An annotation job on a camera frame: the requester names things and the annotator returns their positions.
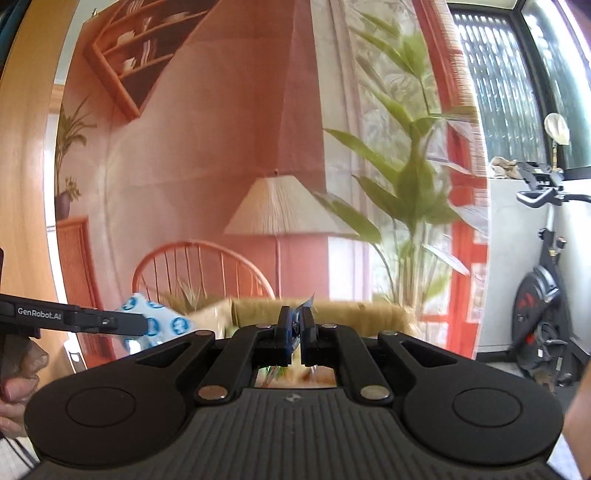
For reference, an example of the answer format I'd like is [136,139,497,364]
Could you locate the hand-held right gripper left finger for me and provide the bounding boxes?
[134,307,299,402]

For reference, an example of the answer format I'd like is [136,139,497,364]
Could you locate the wooden door frame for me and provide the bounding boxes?
[0,0,83,308]

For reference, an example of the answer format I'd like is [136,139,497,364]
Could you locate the white round lamp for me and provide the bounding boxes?
[544,113,571,168]

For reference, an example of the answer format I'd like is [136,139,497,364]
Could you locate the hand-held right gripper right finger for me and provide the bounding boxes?
[301,307,463,402]

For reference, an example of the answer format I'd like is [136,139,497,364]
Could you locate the white cloth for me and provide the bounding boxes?
[489,156,523,179]

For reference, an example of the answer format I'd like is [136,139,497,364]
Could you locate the black exercise bike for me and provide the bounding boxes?
[510,159,591,394]

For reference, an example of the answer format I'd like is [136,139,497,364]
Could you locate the person's left hand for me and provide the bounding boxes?
[0,339,51,437]

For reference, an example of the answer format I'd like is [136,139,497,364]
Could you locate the white packet with blue circles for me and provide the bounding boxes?
[113,292,209,352]

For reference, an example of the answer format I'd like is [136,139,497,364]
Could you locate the cardboard box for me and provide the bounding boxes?
[161,296,419,352]

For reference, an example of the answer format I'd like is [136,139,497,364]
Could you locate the black framed window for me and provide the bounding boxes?
[447,0,591,172]

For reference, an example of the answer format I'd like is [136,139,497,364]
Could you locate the blue snack packet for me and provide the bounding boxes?
[291,294,318,356]

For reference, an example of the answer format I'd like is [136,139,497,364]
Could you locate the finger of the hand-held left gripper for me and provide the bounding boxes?
[74,308,151,337]

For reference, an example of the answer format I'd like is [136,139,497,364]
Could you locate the person's right forearm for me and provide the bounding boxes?
[564,378,591,480]

